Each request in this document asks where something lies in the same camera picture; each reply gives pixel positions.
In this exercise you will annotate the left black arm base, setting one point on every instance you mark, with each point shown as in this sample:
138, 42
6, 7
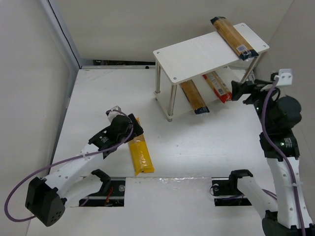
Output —
110, 194

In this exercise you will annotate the brown spaghetti bag blue ends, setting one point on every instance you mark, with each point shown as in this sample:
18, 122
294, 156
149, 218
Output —
194, 97

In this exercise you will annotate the brown spaghetti bag dark ends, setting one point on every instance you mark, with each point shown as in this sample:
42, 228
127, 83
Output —
234, 39

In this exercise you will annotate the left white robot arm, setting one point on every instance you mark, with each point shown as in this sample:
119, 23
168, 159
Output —
48, 197

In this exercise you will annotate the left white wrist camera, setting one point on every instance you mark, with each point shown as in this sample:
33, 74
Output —
112, 113

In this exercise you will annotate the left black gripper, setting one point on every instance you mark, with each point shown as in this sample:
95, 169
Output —
136, 125

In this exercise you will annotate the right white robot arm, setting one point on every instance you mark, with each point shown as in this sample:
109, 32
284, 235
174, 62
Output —
283, 213

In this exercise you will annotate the red spaghetti bag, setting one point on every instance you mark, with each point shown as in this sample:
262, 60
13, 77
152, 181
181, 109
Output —
218, 86

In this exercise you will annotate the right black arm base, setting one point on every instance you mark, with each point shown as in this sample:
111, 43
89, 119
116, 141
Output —
225, 191

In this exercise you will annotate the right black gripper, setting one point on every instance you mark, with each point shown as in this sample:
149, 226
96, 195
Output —
246, 89

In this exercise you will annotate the yellow spaghetti bag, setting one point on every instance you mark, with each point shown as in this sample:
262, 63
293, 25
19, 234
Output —
140, 155

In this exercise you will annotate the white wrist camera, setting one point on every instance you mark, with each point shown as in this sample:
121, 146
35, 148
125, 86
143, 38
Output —
112, 113
284, 77

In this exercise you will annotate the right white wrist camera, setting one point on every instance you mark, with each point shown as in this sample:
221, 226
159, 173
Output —
284, 77

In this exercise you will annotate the white two-tier shelf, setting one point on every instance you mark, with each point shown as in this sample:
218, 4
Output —
187, 60

